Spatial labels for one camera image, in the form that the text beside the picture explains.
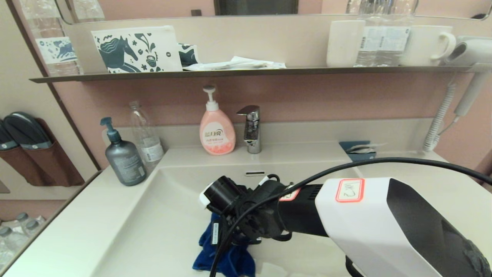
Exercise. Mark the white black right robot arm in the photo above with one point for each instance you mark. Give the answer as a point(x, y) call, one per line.
point(365, 223)

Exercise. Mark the grey metal wall shelf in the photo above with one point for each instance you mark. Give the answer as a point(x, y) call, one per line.
point(230, 72)

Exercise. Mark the water bottle horse print label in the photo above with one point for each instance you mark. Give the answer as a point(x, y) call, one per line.
point(59, 53)

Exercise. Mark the white ceramic sink basin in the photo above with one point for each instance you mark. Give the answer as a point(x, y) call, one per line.
point(161, 231)

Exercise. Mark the dark blue towel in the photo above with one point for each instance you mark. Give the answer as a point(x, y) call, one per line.
point(230, 261)

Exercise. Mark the grey slipper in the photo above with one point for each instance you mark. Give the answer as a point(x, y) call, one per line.
point(6, 137)
point(27, 131)

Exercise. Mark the clear capped water bottle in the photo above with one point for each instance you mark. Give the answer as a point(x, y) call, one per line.
point(6, 241)
point(22, 219)
point(33, 226)

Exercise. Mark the chrome faucet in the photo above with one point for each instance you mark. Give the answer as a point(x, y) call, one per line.
point(253, 134)

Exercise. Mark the blue soap tray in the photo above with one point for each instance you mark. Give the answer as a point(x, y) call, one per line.
point(361, 157)

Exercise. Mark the white plastic wrapped packets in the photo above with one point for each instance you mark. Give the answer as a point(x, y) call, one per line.
point(239, 63)

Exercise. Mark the white hair dryer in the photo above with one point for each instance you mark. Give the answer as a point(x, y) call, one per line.
point(474, 50)

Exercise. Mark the clear labelled water bottle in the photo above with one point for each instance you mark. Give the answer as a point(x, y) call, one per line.
point(396, 41)
point(371, 41)

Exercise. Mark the silver sachet packet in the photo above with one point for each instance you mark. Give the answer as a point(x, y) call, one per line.
point(361, 147)

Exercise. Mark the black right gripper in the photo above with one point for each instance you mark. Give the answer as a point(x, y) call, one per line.
point(261, 215)

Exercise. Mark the pink hand soap pump bottle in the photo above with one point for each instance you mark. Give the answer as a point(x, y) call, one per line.
point(217, 134)

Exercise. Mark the small dark print pouch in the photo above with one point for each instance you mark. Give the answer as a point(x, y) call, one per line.
point(188, 55)

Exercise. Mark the brown slipper bag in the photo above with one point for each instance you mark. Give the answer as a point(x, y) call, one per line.
point(19, 166)
point(54, 164)

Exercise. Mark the grey pump bottle teal pump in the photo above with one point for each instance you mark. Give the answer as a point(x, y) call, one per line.
point(125, 162)

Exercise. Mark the large white horse print pouch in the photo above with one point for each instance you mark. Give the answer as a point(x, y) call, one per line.
point(171, 57)

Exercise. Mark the wall mirror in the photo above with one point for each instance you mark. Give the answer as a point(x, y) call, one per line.
point(153, 7)

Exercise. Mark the empty clear plastic bottle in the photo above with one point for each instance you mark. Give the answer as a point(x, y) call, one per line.
point(145, 130)

